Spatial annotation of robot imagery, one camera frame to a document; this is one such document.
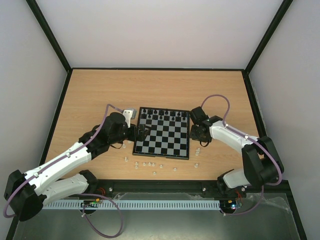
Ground purple cable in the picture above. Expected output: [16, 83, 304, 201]
[2, 103, 124, 237]
[201, 94, 285, 216]

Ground black aluminium frame rail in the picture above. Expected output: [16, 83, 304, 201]
[94, 178, 291, 198]

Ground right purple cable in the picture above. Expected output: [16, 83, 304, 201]
[201, 94, 285, 216]

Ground light blue cable duct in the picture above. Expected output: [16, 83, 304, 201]
[43, 199, 221, 211]

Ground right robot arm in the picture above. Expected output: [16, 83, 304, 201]
[190, 106, 284, 196]

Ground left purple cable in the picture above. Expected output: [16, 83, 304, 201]
[2, 103, 124, 237]

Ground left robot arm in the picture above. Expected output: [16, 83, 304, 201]
[4, 109, 151, 222]

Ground black white chessboard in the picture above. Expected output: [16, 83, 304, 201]
[132, 107, 190, 160]

